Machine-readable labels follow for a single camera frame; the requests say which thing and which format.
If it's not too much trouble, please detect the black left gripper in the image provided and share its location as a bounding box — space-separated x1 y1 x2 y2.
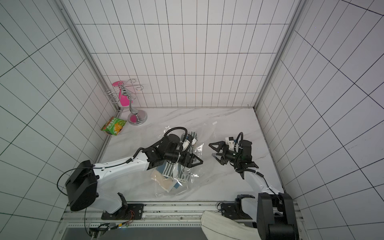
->
165 149 203 169

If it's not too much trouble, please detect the clear plastic vacuum bag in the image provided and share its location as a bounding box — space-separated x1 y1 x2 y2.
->
151 121 218 199

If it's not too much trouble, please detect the teal and beige towel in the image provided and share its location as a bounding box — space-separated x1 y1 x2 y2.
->
151 168 182 193

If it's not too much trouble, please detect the green white striped towel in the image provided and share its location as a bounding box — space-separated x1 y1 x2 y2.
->
156 132 197 184

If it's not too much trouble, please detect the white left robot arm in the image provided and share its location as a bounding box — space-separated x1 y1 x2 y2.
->
64 127 203 214

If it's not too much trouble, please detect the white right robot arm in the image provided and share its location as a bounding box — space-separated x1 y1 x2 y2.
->
209 138 300 240

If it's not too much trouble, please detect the chrome cup holder stand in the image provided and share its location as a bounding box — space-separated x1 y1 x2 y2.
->
104 79 148 126

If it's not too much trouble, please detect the white striped cloth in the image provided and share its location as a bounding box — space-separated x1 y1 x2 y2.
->
201 211 261 240

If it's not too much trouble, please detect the green snack packet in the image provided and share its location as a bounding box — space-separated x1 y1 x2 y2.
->
101 117 127 136

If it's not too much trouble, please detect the pink plastic scoop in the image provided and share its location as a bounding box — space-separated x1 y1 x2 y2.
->
112 81 131 107

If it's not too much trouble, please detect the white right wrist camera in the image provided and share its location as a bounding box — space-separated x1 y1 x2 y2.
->
225 137 235 151

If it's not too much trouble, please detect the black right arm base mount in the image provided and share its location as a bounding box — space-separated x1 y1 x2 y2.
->
217 195 255 220

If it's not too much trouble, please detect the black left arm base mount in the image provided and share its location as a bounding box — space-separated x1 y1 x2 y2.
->
101 193 144 221

